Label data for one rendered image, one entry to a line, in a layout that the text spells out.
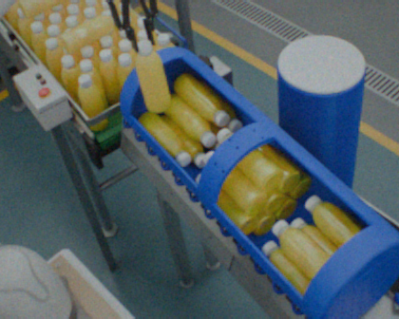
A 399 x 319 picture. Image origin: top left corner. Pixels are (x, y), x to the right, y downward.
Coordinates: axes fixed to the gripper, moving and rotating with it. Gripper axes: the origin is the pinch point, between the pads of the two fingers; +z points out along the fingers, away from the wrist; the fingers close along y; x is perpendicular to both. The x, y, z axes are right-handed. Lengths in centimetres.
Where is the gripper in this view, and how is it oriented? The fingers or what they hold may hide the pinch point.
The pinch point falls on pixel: (141, 35)
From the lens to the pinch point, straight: 161.2
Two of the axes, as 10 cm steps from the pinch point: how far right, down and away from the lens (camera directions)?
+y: 8.7, -4.2, 2.5
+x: -4.7, -5.6, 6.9
